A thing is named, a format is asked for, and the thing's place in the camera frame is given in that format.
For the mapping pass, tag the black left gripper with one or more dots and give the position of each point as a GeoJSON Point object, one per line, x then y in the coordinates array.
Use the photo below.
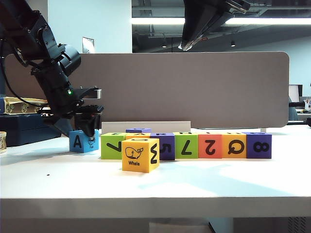
{"type": "Point", "coordinates": [90, 110]}

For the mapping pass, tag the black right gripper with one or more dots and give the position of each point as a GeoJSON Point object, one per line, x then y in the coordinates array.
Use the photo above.
{"type": "Point", "coordinates": [236, 7]}

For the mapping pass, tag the blue letter A block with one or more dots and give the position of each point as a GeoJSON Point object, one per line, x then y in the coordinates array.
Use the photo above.
{"type": "Point", "coordinates": [71, 149]}

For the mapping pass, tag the green seven block duck print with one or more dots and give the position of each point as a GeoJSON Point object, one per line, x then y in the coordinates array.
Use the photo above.
{"type": "Point", "coordinates": [109, 154]}

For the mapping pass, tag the yellow foam block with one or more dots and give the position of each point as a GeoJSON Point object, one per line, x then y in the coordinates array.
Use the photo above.
{"type": "Point", "coordinates": [128, 137]}

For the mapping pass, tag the purple giraffe number five block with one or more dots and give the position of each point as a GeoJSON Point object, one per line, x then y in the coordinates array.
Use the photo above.
{"type": "Point", "coordinates": [170, 155]}

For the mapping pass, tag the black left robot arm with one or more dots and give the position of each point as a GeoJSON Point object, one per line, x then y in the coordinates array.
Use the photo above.
{"type": "Point", "coordinates": [48, 72]}

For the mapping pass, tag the yellow whale letter W block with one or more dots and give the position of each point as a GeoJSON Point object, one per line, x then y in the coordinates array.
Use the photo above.
{"type": "Point", "coordinates": [136, 168]}

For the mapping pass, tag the yellow letter Q block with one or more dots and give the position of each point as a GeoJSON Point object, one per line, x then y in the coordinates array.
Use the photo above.
{"type": "Point", "coordinates": [226, 155]}

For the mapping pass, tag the red ceiling sign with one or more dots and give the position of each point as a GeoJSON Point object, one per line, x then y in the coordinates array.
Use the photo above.
{"type": "Point", "coordinates": [204, 38]}

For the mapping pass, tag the black ceiling spotlight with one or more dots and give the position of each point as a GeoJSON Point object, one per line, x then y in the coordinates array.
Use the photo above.
{"type": "Point", "coordinates": [164, 45]}
{"type": "Point", "coordinates": [233, 44]}

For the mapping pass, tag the dark blue case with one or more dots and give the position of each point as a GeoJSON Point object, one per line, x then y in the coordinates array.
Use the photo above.
{"type": "Point", "coordinates": [24, 132]}

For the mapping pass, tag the purple foam block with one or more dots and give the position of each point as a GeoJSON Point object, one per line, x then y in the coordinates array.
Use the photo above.
{"type": "Point", "coordinates": [130, 131]}

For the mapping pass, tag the gold ornate box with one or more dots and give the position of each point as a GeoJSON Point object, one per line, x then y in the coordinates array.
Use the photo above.
{"type": "Point", "coordinates": [19, 106]}

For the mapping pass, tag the grey desk divider panel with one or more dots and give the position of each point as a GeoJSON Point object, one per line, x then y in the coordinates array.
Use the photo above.
{"type": "Point", "coordinates": [194, 92]}

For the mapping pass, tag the beige carved cup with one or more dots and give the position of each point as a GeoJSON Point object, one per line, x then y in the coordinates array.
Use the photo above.
{"type": "Point", "coordinates": [2, 143]}

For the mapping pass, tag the small blue box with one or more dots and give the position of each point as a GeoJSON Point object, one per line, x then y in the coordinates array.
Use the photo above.
{"type": "Point", "coordinates": [2, 106]}

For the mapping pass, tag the green number seven block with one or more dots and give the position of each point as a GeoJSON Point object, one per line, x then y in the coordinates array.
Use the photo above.
{"type": "Point", "coordinates": [178, 155]}

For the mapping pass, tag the white background monitor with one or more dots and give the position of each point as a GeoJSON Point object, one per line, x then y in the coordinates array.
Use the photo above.
{"type": "Point", "coordinates": [294, 94]}

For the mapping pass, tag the white round pillar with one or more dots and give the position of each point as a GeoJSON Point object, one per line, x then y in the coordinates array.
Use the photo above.
{"type": "Point", "coordinates": [45, 12]}

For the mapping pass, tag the red number two block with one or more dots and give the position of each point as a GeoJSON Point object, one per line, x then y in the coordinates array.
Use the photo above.
{"type": "Point", "coordinates": [202, 155]}

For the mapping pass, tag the purple number eight block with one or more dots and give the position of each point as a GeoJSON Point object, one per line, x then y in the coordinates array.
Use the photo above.
{"type": "Point", "coordinates": [250, 155]}

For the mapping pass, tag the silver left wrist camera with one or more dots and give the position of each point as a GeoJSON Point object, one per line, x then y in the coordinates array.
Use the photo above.
{"type": "Point", "coordinates": [98, 94]}

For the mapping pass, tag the silver wall sign plate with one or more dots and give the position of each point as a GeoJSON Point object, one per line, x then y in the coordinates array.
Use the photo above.
{"type": "Point", "coordinates": [88, 44]}

